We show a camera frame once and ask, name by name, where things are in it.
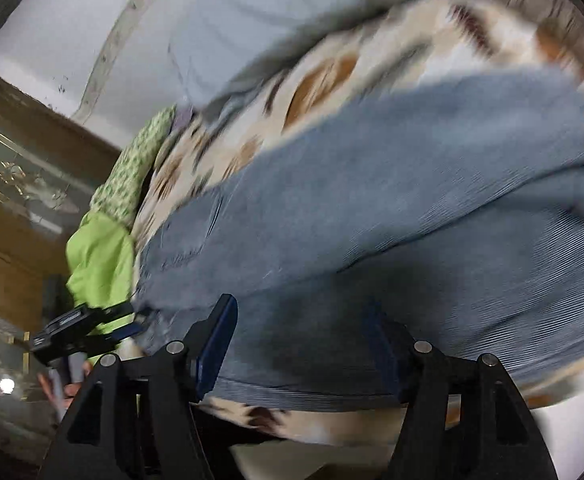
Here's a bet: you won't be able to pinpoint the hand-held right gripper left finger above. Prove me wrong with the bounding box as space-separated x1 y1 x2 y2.
37 294 239 480

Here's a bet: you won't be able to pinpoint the light blue pillow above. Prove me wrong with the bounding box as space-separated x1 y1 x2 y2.
166 0 423 113

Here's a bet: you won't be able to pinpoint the cream leaf-print blanket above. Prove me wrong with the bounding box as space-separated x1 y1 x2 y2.
131 0 584 450

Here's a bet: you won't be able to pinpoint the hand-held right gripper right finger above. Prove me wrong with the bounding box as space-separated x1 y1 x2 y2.
368 301 559 480

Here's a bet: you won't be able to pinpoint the wooden wardrobe with glass panel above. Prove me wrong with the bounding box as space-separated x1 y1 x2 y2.
0 62 124 323

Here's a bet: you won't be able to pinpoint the blue denim pants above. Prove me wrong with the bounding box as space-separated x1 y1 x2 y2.
132 67 584 402

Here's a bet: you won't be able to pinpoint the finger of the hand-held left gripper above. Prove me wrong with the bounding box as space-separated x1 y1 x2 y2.
99 322 147 349

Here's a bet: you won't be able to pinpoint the person's left hand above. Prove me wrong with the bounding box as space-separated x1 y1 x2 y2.
37 360 93 405

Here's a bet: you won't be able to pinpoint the lime green cloth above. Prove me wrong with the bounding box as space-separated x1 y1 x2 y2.
65 209 136 337

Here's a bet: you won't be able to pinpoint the green patterned cloth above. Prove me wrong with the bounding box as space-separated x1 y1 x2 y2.
89 104 179 227

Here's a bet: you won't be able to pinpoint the white bed sheet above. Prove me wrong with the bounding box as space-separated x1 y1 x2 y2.
536 394 584 480

